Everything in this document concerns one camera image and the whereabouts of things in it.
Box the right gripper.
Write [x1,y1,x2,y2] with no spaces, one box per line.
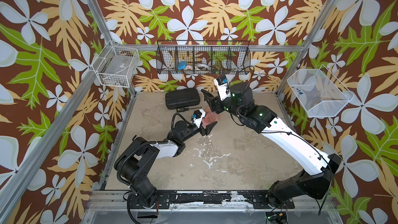
[205,90,247,123]

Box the orange translucent spray bottle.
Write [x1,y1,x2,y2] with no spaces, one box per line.
[202,108,220,127]

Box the black spray nozzle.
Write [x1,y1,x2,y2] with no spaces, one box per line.
[201,89,217,112]

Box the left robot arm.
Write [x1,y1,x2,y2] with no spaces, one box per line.
[114,109,218,207]

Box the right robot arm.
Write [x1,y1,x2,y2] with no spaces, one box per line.
[202,84,342,207]

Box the black yellow screwdriver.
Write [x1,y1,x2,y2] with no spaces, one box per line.
[176,107,201,113]

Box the white tape roll in basket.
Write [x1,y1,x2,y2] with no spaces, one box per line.
[195,63,210,71]

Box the black plastic case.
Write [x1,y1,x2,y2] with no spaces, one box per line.
[165,88,201,110]

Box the blue round item in basket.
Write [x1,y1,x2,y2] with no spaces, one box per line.
[177,61,187,70]

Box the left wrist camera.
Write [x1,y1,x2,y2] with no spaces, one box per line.
[191,113,202,127]

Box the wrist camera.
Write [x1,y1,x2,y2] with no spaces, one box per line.
[191,113,202,127]
[214,75,230,101]

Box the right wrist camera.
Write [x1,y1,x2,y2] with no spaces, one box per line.
[214,75,230,101]

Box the black wire wall basket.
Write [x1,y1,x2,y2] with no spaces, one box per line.
[154,40,251,75]

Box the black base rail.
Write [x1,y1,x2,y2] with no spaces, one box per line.
[149,190,295,210]

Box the white wire basket left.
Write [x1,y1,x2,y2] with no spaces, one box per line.
[93,45,141,88]

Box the white wire basket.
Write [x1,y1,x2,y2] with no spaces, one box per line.
[93,45,141,88]
[287,65,354,118]

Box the white wire basket right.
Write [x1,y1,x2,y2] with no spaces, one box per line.
[287,65,354,118]

